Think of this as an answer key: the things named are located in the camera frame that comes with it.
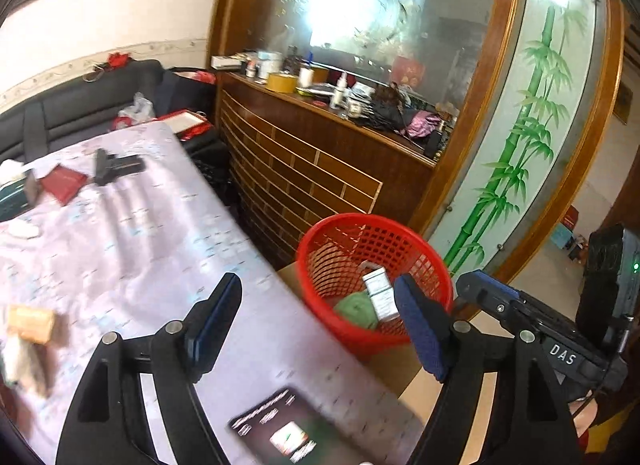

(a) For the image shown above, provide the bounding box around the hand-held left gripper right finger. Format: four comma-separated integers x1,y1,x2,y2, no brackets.
394,273,583,465

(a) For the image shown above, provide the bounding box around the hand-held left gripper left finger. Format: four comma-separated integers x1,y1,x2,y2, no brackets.
55,272,244,465

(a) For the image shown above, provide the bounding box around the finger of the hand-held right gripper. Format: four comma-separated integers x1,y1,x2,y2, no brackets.
455,270,538,341

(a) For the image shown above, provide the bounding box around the red plastic mesh basket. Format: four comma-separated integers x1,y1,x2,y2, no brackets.
295,213,457,358

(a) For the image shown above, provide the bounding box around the white green small box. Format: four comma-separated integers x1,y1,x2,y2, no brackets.
362,267,401,322

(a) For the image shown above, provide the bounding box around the green crumpled packet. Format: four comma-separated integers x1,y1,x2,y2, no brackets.
334,293,382,331

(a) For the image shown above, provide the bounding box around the dark green glossy packet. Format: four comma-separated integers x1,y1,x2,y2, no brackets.
227,385,352,465

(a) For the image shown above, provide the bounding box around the purple floral tablecloth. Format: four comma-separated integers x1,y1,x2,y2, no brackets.
0,120,427,465

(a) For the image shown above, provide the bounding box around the pink cloth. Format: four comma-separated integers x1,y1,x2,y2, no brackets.
404,112,444,141

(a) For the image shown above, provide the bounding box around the bamboo print glass panel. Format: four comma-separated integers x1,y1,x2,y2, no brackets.
429,0,609,277

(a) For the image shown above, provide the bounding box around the orange snack packet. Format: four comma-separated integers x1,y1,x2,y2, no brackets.
7,304,56,346

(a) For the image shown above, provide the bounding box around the white crumpled wrapper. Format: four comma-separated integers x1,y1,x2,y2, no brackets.
0,332,54,399

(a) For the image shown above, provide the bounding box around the black handheld tool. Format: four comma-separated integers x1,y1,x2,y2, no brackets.
94,147,146,186

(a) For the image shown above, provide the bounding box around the black folded cloth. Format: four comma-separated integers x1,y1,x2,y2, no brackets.
366,94,417,134

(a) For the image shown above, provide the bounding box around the red framed white board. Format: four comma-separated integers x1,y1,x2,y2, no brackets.
156,110,216,144

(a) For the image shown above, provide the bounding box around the red flat pouch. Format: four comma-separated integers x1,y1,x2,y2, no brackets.
40,163,89,206

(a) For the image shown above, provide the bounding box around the white crumpled tissue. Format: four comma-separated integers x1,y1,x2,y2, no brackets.
7,219,41,241

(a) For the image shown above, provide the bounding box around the clear plastic bag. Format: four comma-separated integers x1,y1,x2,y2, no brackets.
115,92,156,128

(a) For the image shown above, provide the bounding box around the black box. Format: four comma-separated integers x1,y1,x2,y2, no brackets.
164,67,219,116

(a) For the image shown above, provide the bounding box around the dark green tissue box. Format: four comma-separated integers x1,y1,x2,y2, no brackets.
0,160,39,222

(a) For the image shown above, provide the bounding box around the small white dropper bottle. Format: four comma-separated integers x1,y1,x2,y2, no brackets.
329,72,349,111

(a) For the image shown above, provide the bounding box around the black leather sofa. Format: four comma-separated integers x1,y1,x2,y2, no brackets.
0,59,232,206

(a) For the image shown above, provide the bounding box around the red knot ornament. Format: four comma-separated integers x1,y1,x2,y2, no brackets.
82,51,134,82

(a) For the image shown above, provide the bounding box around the frosted cabinet mirror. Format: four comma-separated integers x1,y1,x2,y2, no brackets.
259,0,507,113

